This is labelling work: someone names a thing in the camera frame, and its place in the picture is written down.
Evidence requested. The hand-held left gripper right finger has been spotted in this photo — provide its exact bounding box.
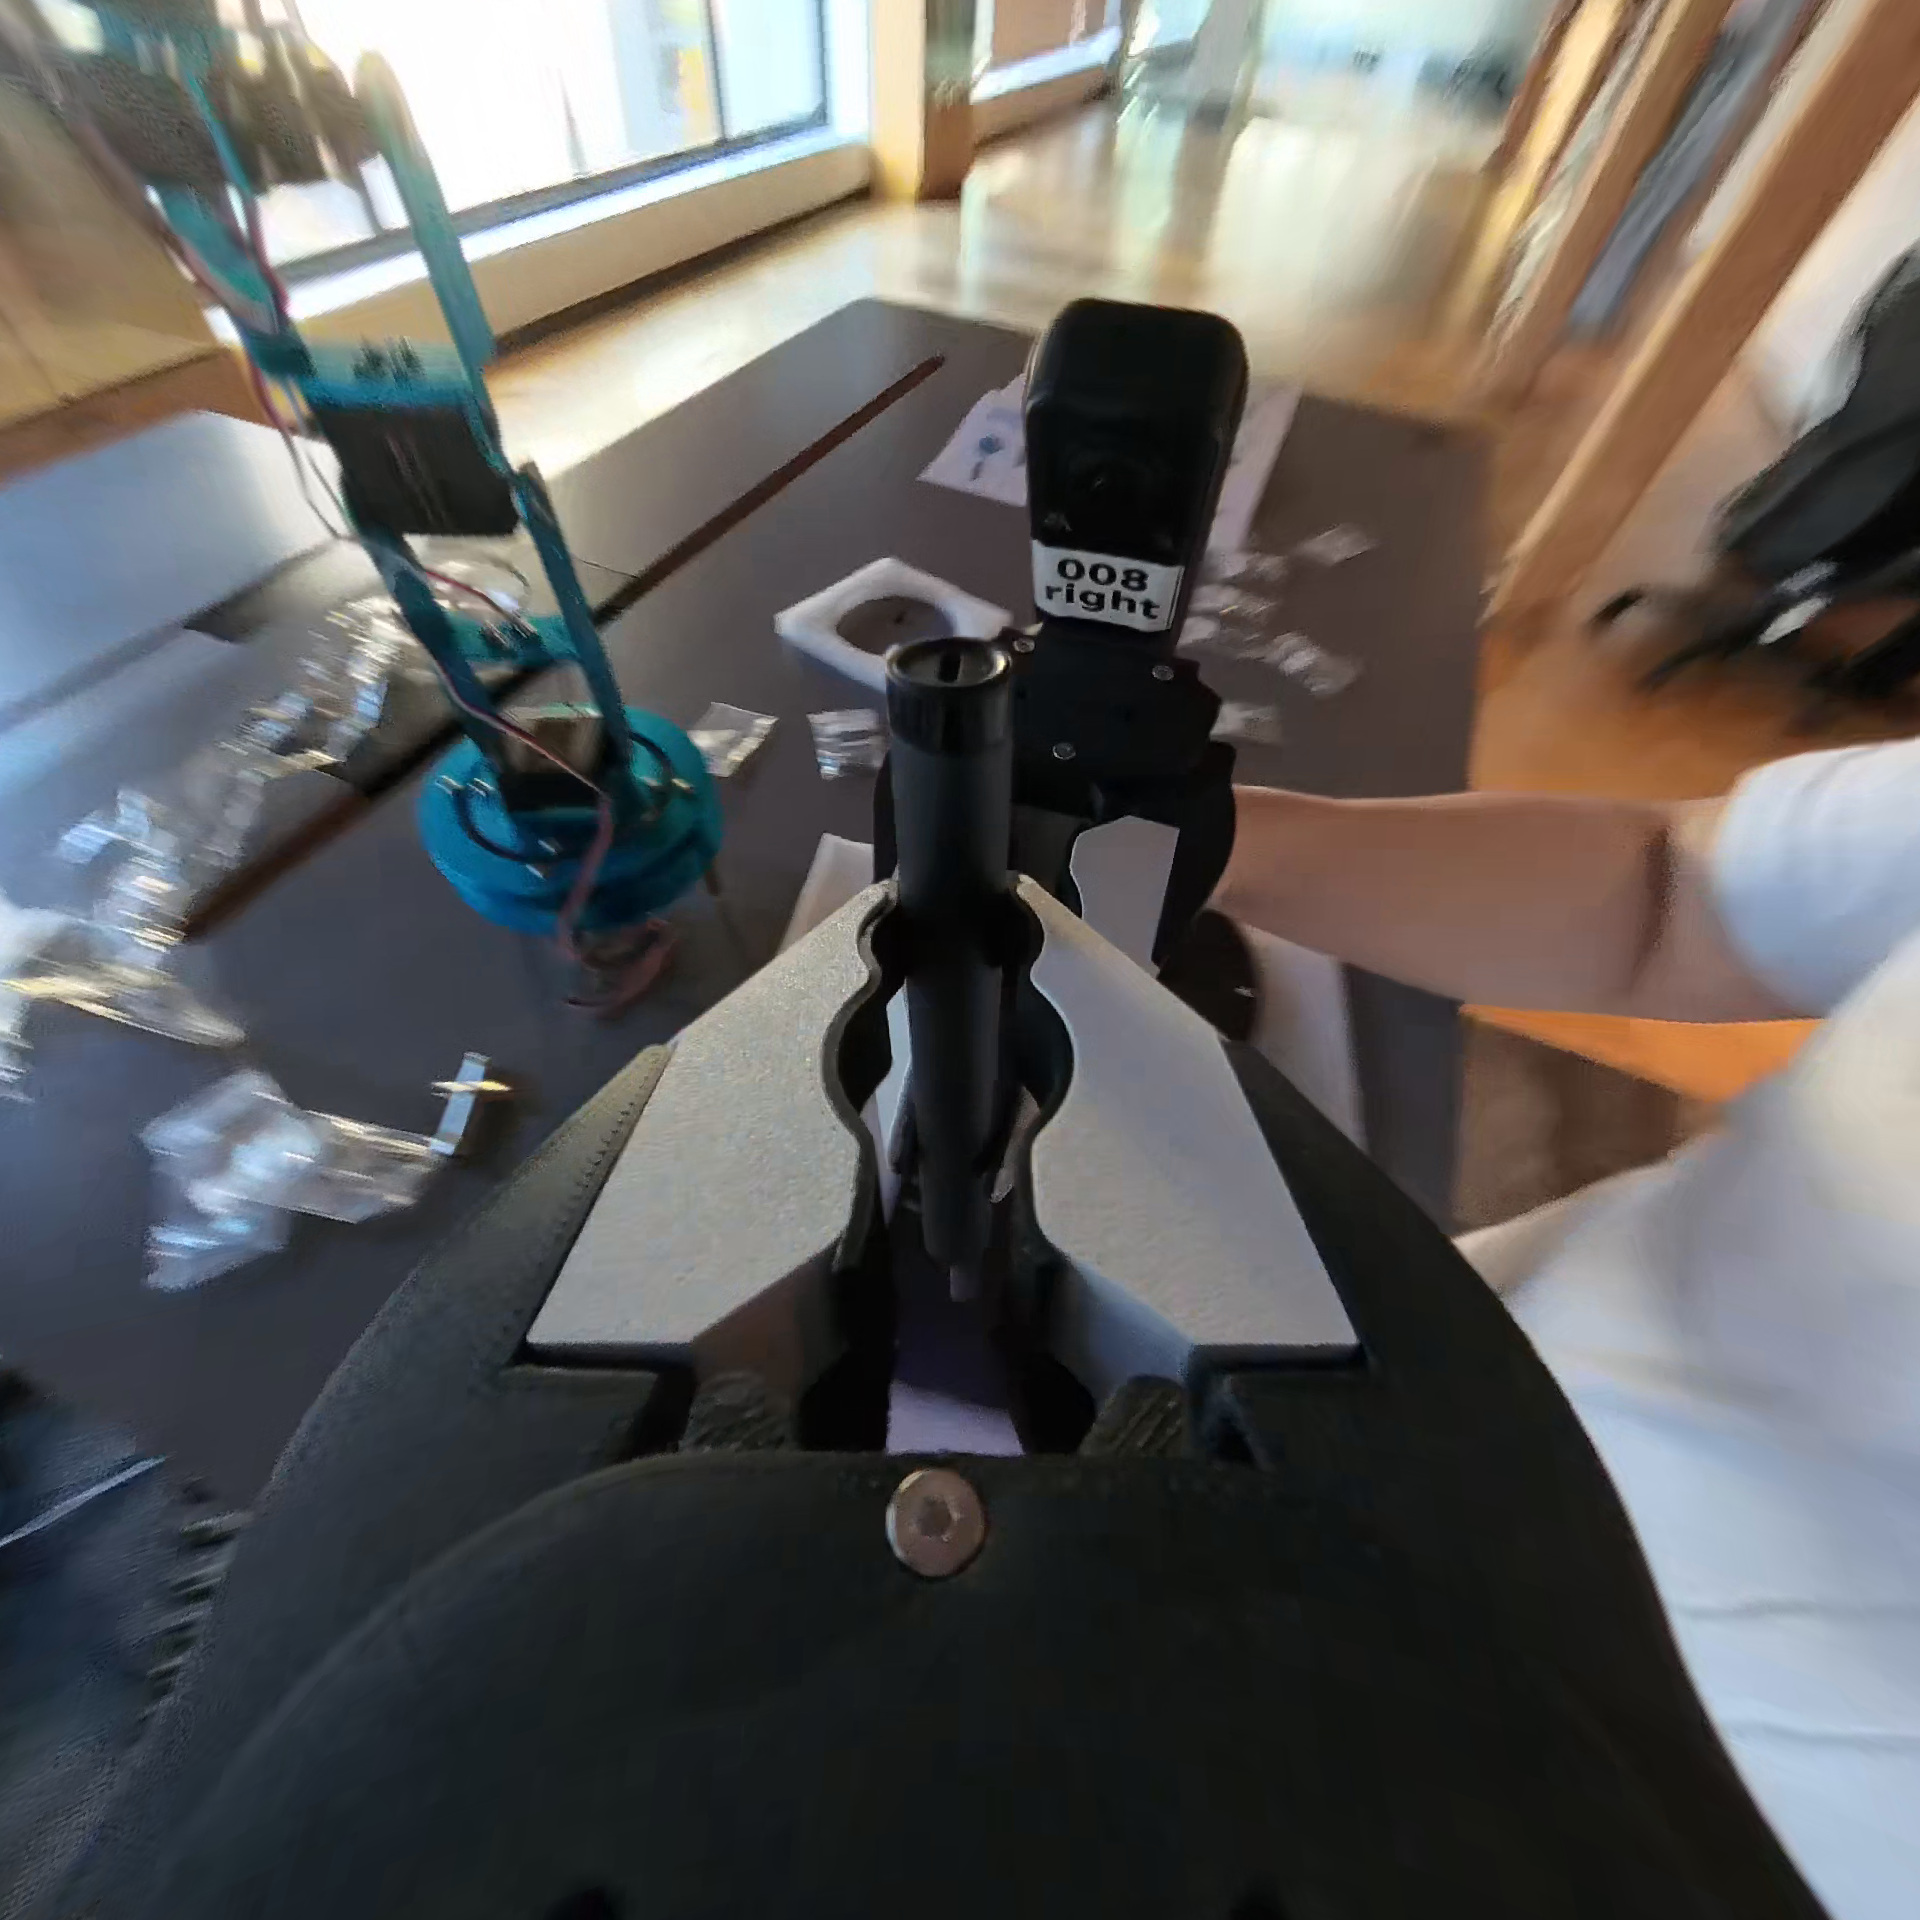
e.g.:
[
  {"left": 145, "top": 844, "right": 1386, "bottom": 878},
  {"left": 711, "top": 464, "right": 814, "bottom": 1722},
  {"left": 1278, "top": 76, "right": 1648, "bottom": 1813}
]
[{"left": 1012, "top": 872, "right": 1361, "bottom": 1404}]

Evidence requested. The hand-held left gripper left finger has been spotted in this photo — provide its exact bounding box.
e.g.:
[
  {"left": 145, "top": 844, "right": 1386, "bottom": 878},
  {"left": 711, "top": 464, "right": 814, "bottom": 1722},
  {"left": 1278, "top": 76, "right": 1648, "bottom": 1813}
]
[{"left": 525, "top": 882, "right": 905, "bottom": 1420}]

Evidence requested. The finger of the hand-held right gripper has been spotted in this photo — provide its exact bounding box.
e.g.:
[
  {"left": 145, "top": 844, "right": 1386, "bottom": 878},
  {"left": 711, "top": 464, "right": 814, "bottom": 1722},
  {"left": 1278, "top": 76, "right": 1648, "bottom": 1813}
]
[{"left": 1068, "top": 819, "right": 1186, "bottom": 976}]

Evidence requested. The black screwdriver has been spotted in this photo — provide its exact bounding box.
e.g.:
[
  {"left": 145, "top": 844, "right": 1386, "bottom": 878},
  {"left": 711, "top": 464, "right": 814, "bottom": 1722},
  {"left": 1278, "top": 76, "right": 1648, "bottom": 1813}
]
[{"left": 881, "top": 638, "right": 1024, "bottom": 1300}]

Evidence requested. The person's right forearm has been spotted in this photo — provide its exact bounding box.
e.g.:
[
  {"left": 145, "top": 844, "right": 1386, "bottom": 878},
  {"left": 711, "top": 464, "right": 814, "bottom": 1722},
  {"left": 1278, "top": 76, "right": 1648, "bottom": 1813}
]
[{"left": 1215, "top": 780, "right": 1764, "bottom": 1023}]

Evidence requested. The printed instruction sheet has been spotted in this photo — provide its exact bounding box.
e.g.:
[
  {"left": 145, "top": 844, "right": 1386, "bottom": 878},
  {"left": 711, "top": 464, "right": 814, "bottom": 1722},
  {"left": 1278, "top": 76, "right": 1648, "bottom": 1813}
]
[{"left": 919, "top": 378, "right": 1300, "bottom": 548}]

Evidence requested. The white foam block with hole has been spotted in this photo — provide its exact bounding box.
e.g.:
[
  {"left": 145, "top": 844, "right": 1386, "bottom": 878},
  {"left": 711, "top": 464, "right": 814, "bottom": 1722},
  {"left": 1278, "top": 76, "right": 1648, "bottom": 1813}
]
[{"left": 775, "top": 557, "right": 1017, "bottom": 695}]

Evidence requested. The white shirt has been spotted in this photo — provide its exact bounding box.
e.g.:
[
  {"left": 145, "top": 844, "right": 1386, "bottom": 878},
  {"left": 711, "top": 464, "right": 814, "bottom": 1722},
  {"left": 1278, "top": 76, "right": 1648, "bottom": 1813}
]
[{"left": 1455, "top": 736, "right": 1920, "bottom": 1920}]

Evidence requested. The large grid window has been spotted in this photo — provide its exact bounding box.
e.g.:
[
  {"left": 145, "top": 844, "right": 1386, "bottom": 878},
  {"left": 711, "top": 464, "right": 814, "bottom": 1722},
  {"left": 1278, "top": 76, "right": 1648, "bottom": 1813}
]
[{"left": 285, "top": 0, "right": 841, "bottom": 264}]

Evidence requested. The large clear plastic bag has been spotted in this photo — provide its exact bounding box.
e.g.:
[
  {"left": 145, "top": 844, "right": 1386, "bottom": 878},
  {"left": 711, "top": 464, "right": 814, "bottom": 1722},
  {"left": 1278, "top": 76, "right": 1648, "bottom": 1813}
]
[{"left": 0, "top": 795, "right": 249, "bottom": 1051}]

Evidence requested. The black bag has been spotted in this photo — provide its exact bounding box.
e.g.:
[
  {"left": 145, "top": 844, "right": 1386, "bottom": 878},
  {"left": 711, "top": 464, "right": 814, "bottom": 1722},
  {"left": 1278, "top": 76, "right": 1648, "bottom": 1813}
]
[{"left": 1591, "top": 256, "right": 1920, "bottom": 707}]

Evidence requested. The small metal bracket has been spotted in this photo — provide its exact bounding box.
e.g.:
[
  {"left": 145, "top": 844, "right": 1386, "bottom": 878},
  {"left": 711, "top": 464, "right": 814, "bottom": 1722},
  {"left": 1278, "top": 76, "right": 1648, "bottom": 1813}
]
[{"left": 431, "top": 1054, "right": 514, "bottom": 1156}]

